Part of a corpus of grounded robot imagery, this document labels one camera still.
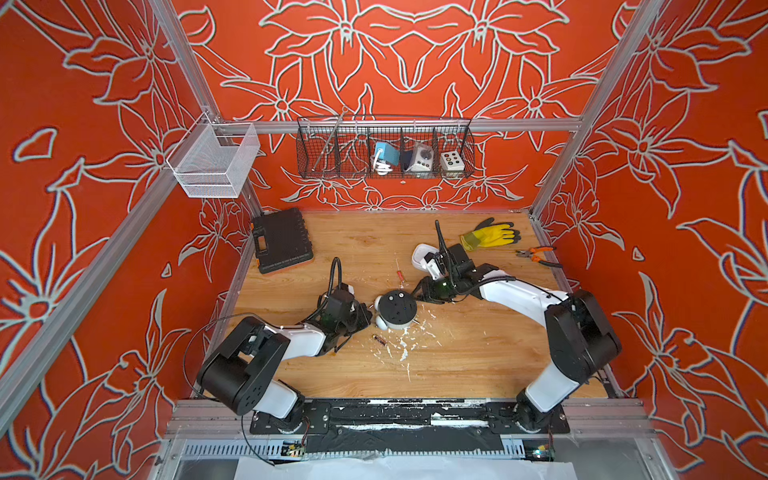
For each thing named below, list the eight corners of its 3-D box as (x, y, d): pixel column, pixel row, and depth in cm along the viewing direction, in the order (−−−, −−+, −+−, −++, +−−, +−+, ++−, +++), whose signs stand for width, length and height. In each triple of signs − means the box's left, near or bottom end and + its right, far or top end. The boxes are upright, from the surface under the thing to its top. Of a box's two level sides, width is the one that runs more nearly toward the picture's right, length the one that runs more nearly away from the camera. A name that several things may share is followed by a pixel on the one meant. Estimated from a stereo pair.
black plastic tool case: (261, 276, 101) (257, 269, 97) (255, 224, 116) (251, 217, 113) (315, 261, 105) (313, 254, 102) (302, 212, 121) (300, 205, 117)
